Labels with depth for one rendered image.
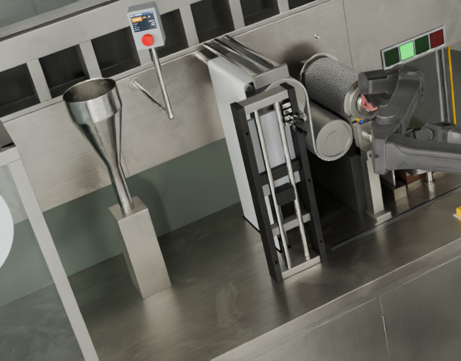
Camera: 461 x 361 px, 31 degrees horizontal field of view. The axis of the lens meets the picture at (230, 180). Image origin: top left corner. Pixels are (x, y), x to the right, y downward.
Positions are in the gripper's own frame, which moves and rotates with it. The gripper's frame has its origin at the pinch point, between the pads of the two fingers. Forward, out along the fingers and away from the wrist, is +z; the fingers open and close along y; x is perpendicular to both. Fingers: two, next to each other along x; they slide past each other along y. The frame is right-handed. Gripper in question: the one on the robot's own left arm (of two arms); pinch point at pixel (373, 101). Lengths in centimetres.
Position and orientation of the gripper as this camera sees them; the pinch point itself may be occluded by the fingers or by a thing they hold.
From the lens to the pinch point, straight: 232.9
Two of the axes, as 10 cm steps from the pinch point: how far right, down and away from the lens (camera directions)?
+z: -2.0, 2.5, 9.5
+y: 8.8, -3.7, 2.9
